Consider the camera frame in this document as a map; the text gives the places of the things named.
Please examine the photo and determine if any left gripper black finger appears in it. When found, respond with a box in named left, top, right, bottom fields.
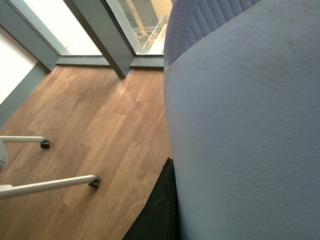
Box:
left=123, top=158, right=178, bottom=240

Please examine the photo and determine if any light blue slipper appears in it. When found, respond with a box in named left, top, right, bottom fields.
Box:
left=163, top=0, right=320, bottom=240

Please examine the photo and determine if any white cart leg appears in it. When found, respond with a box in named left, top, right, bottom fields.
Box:
left=0, top=175, right=96, bottom=200
left=0, top=136, right=50, bottom=143

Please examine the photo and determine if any white cart leg rear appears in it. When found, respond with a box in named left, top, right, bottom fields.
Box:
left=0, top=136, right=50, bottom=143

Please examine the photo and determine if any white cart leg front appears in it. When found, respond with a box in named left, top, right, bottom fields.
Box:
left=0, top=175, right=96, bottom=200

